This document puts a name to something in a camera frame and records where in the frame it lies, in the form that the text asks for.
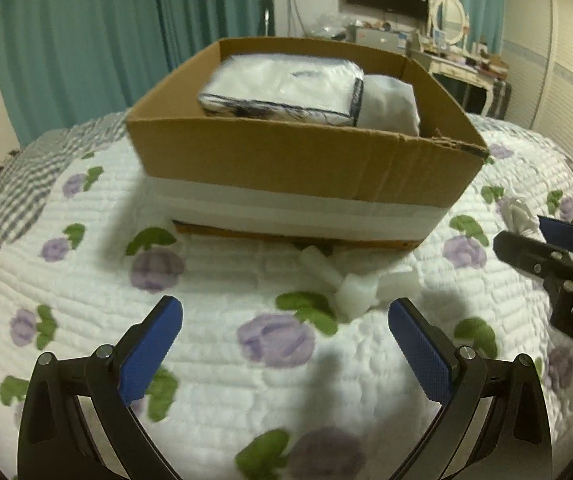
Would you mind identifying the cream cloth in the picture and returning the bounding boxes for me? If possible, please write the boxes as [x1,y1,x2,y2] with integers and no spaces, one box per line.
[499,196,540,233]

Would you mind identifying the white sock with navy cuff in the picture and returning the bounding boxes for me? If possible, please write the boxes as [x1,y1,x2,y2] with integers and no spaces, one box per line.
[356,74,422,137]

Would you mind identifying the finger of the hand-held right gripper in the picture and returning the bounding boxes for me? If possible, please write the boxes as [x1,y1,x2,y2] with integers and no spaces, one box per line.
[537,215,573,256]
[493,230,573,292]

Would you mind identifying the cardboard box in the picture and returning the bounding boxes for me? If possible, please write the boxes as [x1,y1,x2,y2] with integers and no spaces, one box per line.
[125,36,490,252]

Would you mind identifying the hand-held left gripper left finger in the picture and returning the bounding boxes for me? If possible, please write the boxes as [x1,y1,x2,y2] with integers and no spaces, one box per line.
[18,295,185,480]

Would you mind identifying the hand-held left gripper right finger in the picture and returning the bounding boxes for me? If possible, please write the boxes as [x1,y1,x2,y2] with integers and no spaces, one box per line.
[387,297,553,480]

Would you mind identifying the grey gingham bed sheet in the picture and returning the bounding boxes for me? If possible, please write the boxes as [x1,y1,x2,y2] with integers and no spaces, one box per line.
[0,110,132,321]

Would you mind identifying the white tissue pack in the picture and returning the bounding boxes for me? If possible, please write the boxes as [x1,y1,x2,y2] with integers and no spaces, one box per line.
[198,53,367,127]

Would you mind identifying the white floral quilt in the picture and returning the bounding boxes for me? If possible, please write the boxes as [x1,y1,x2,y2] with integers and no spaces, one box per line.
[0,110,573,480]

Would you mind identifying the white louvred wardrobe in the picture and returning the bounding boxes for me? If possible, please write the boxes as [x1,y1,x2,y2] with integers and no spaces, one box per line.
[501,0,573,181]

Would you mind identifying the white dressing table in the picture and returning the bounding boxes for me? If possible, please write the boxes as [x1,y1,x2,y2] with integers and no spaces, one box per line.
[409,47,509,117]

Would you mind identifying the small silver fridge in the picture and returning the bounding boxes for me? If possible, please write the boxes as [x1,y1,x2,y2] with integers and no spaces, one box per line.
[347,24,412,54]

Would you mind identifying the white oval mirror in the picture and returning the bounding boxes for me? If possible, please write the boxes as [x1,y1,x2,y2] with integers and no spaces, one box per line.
[429,0,469,47]

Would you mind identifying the clear plastic bag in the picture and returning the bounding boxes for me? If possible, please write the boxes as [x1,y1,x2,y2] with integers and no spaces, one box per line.
[309,10,352,41]

